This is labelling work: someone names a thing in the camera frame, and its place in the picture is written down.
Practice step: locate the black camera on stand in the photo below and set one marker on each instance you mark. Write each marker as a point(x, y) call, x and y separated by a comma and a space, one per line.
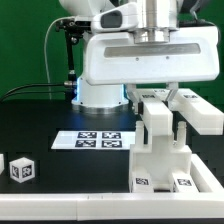
point(74, 31)

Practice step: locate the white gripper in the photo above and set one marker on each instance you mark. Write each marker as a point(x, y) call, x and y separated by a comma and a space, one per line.
point(190, 55)

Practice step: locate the long white chair back part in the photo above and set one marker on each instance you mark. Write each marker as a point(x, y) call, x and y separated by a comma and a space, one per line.
point(157, 118)

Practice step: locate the paper sheet with tags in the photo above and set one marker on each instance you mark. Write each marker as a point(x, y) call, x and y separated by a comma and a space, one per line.
point(96, 140)

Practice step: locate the white tagged cube left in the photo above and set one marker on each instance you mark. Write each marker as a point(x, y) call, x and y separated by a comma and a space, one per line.
point(22, 169)

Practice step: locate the white chair seat part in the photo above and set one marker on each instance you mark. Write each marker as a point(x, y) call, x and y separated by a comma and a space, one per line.
point(162, 158)

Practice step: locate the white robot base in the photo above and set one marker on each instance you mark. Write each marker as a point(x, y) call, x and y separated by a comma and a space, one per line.
point(101, 99)

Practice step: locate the white L-shaped fence frame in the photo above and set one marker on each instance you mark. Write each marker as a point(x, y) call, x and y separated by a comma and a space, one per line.
point(207, 203)

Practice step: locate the white tagged chair part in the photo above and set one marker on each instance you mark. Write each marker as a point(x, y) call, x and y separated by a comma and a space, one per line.
point(202, 116)

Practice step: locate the white part at left edge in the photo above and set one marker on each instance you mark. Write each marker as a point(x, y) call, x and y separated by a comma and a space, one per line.
point(1, 163)

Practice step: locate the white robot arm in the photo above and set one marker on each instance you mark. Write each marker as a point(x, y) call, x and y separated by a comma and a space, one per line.
point(139, 42)

